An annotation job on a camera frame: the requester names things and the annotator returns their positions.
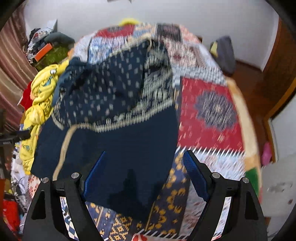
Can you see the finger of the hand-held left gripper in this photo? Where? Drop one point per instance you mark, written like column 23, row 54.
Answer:
column 16, row 137

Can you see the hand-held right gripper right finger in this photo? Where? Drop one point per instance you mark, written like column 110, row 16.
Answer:
column 194, row 178

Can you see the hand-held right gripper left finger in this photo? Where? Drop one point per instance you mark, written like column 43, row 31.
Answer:
column 92, row 178

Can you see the navy patterned hoodie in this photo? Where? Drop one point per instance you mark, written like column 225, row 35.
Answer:
column 111, row 139

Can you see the yellow garment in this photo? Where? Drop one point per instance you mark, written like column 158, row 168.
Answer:
column 41, row 92

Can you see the striped brown curtain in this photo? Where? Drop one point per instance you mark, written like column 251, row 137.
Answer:
column 11, row 69

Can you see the patchwork bedspread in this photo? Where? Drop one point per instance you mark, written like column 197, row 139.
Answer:
column 208, row 104

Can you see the orange box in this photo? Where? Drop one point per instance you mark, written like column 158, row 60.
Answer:
column 42, row 52

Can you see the green patterned cloth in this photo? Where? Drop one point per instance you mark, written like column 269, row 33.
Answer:
column 57, row 55

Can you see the pile of clutter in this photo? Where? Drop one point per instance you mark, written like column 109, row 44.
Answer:
column 38, row 34

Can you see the dark grey cushion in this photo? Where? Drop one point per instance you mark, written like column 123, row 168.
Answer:
column 60, row 38

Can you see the grey bag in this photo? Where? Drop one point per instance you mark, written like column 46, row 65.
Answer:
column 225, row 53

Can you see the wooden wardrobe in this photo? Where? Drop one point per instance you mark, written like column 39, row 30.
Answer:
column 279, row 69

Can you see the yellow round object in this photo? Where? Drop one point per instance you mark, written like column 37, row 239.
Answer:
column 128, row 21

